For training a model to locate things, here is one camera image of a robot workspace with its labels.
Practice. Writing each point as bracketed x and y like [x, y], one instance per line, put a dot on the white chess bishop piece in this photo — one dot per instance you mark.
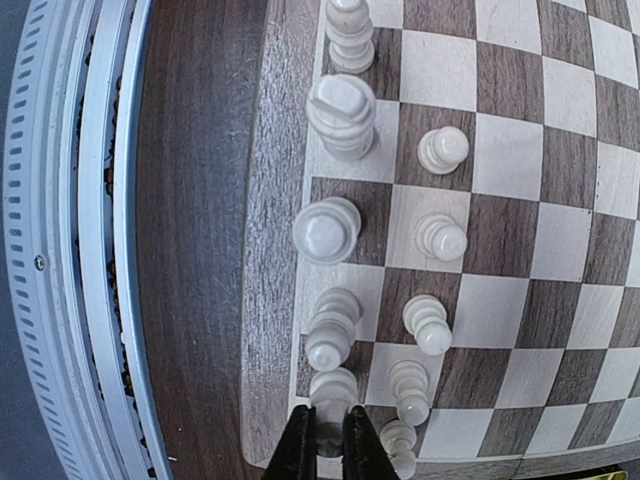
[332, 329]

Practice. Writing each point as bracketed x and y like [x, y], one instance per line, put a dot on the white chess rook piece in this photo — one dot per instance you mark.
[333, 394]

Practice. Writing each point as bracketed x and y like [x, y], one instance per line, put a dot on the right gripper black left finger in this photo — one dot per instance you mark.
[295, 457]

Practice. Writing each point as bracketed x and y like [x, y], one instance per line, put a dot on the wooden chessboard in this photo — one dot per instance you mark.
[542, 376]

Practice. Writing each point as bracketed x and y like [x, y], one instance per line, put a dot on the white chess pawn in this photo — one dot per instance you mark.
[425, 319]
[409, 385]
[398, 440]
[440, 151]
[437, 236]

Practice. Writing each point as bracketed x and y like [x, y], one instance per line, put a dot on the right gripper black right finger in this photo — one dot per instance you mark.
[364, 457]

